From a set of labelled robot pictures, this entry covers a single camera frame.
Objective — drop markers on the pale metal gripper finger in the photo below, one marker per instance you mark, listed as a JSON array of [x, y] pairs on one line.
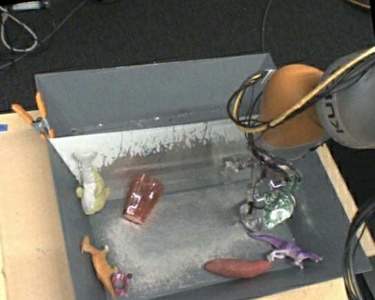
[[229, 176], [234, 161]]

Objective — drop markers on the green and white crumpled packet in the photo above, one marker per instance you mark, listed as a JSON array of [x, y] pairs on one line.
[[278, 207]]

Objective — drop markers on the clear glass ball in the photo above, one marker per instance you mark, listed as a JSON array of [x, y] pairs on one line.
[[252, 221]]

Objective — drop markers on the purple toy dinosaur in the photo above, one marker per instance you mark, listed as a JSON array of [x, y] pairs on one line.
[[287, 249]]

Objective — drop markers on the grey metal bin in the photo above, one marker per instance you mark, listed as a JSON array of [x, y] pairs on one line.
[[173, 239]]

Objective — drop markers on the pink clear plastic cup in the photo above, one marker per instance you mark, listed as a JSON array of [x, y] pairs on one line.
[[143, 198]]

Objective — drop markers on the red-brown toy sweet potato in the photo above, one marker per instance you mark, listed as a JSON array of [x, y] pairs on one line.
[[238, 267]]

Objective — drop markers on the pale yellow toy animal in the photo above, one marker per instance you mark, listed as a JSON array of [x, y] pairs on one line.
[[102, 192]]

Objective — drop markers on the small pink toy cup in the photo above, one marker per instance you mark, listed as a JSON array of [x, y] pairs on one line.
[[119, 283]]

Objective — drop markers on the orange toy dinosaur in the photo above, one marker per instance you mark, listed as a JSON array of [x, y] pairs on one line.
[[100, 265]]

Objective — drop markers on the brown cardboard board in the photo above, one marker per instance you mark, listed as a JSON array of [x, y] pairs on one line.
[[28, 232]]

